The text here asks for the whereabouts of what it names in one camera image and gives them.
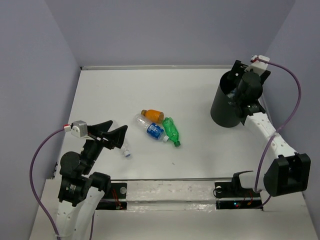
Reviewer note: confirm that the clear bottle blue label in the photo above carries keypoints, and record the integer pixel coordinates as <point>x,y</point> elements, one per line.
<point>152,129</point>

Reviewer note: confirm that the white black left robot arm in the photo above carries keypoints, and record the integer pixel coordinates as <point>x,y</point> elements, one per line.
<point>81,191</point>

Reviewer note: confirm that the orange plastic bottle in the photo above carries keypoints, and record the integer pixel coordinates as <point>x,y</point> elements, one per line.
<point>153,115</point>

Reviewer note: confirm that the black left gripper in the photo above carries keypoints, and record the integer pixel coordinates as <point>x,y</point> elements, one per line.
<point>116,137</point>

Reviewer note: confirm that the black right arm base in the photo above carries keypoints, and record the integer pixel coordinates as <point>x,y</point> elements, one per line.
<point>230,195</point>

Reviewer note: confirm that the clear bottle blue white cap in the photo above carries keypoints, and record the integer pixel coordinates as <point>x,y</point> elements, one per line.
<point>125,150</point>

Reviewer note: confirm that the black round bin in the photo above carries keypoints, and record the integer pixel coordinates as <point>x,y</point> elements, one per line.
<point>223,108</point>

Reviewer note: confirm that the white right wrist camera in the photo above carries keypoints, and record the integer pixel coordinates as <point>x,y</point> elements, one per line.
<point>259,64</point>

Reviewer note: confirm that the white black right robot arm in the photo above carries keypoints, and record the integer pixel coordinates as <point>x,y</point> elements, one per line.
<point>281,169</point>

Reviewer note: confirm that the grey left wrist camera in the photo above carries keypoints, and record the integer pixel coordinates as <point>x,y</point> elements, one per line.
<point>78,129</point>

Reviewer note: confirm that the clear bottle white green label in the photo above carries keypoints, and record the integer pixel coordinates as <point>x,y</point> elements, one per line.
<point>232,93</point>

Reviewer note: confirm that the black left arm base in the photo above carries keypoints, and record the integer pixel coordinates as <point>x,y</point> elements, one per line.
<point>115,199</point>

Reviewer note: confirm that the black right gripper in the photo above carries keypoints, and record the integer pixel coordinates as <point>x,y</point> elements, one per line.
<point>239,68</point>

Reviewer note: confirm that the green plastic bottle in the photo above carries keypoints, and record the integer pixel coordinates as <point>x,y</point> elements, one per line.
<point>171,131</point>

